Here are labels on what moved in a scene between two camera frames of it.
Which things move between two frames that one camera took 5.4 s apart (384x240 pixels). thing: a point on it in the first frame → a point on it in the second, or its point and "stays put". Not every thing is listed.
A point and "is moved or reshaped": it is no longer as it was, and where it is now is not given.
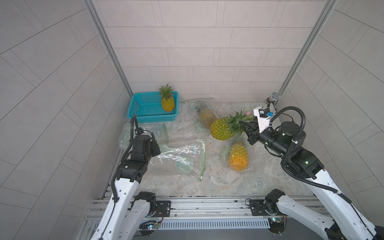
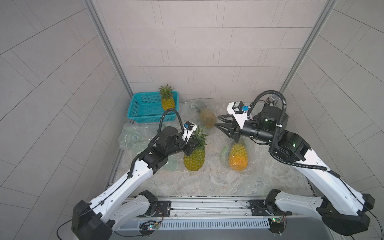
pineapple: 224,128 is moved or reshaped
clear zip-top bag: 183,158 is moved or reshaped
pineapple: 238,158 stays put
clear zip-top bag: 237,154 stays put
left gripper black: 153,144 → 189,148
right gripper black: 254,134 → 235,130
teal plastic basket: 148,108 stays put
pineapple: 206,115 stays put
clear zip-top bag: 159,131 stays put
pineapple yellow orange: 168,102 stays put
